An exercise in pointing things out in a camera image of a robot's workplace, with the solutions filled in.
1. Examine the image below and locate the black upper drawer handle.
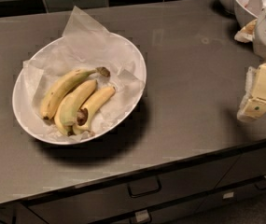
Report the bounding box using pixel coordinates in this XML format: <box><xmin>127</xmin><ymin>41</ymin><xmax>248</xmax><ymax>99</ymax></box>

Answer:
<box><xmin>127</xmin><ymin>176</ymin><xmax>161</xmax><ymax>198</ymax></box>

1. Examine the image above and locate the white oval bowl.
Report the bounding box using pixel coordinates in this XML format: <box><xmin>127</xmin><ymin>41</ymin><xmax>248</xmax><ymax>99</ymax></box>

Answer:
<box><xmin>12</xmin><ymin>34</ymin><xmax>147</xmax><ymax>146</ymax></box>

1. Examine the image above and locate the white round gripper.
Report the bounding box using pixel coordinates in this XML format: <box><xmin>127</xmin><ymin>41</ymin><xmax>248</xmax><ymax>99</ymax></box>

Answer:
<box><xmin>234</xmin><ymin>8</ymin><xmax>266</xmax><ymax>122</ymax></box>

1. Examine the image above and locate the white label on drawer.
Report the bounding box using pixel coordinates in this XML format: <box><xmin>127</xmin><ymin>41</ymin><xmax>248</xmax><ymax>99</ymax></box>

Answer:
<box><xmin>134</xmin><ymin>210</ymin><xmax>151</xmax><ymax>223</ymax></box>

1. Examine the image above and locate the white label lower drawer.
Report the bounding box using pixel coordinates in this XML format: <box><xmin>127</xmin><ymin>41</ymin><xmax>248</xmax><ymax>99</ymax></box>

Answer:
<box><xmin>223</xmin><ymin>192</ymin><xmax>234</xmax><ymax>200</ymax></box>

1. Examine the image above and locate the yellow banana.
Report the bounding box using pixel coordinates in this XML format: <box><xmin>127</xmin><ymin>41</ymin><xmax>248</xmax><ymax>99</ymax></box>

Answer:
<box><xmin>54</xmin><ymin>79</ymin><xmax>97</xmax><ymax>136</ymax></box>
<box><xmin>39</xmin><ymin>67</ymin><xmax>110</xmax><ymax>120</ymax></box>
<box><xmin>73</xmin><ymin>86</ymin><xmax>116</xmax><ymax>135</ymax></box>

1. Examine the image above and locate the left dark cabinet front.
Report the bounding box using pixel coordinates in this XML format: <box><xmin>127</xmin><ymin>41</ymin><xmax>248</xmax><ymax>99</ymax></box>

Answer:
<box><xmin>0</xmin><ymin>203</ymin><xmax>47</xmax><ymax>224</ymax></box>

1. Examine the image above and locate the lower dark drawer front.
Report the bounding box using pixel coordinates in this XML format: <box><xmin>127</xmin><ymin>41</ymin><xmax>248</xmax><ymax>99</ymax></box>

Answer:
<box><xmin>107</xmin><ymin>184</ymin><xmax>266</xmax><ymax>224</ymax></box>

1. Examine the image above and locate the white paper liner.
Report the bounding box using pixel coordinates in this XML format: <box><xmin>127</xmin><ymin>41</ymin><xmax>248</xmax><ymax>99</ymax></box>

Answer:
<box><xmin>22</xmin><ymin>6</ymin><xmax>146</xmax><ymax>143</ymax></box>

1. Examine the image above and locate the dark drawer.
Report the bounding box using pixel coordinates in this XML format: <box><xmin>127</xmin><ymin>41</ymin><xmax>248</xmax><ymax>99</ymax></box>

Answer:
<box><xmin>217</xmin><ymin>147</ymin><xmax>266</xmax><ymax>188</ymax></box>
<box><xmin>107</xmin><ymin>184</ymin><xmax>266</xmax><ymax>224</ymax></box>
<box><xmin>30</xmin><ymin>157</ymin><xmax>235</xmax><ymax>224</ymax></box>

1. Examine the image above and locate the right dark drawer front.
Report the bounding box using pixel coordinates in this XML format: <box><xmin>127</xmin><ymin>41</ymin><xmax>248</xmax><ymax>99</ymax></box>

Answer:
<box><xmin>217</xmin><ymin>147</ymin><xmax>266</xmax><ymax>188</ymax></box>

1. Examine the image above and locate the upper dark drawer front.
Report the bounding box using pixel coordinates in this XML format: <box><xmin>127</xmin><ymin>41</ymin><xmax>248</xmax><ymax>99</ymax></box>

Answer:
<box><xmin>30</xmin><ymin>157</ymin><xmax>235</xmax><ymax>224</ymax></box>

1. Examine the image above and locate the white bowl near corner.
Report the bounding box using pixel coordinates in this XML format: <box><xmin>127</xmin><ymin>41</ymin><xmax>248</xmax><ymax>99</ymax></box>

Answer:
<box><xmin>231</xmin><ymin>0</ymin><xmax>266</xmax><ymax>29</ymax></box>

